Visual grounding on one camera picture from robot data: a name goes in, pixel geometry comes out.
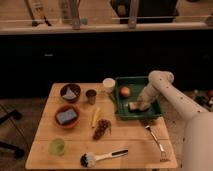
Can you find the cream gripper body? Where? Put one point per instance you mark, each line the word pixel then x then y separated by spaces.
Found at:
pixel 144 102

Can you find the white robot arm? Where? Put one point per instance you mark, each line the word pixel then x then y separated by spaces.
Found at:
pixel 198 134

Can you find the green plastic tray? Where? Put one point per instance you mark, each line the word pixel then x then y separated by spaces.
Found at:
pixel 136 85

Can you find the orange ball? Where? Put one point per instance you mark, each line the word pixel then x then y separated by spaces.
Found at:
pixel 125 92

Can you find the white cup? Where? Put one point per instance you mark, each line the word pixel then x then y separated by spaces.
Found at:
pixel 109 85

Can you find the yellow banana toy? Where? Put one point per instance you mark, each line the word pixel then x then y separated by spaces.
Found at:
pixel 95 117

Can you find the brown grape bunch toy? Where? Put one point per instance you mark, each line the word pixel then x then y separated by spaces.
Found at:
pixel 103 125

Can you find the metal cup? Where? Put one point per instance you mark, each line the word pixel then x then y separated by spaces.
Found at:
pixel 91 96

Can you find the metal fork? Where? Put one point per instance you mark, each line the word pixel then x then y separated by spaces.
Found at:
pixel 163 157

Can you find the dark brown bowl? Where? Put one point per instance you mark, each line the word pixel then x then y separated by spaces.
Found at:
pixel 75 88

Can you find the grey cloth in bowl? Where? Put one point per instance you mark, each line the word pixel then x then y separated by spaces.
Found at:
pixel 69 95

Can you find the orange bowl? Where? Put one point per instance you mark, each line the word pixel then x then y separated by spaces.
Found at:
pixel 70 124

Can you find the blue sponge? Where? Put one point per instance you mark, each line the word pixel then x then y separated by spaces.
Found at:
pixel 66 116

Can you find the white dish brush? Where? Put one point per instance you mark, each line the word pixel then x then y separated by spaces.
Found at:
pixel 89 159

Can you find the green plastic cup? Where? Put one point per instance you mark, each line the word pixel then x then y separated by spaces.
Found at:
pixel 56 147

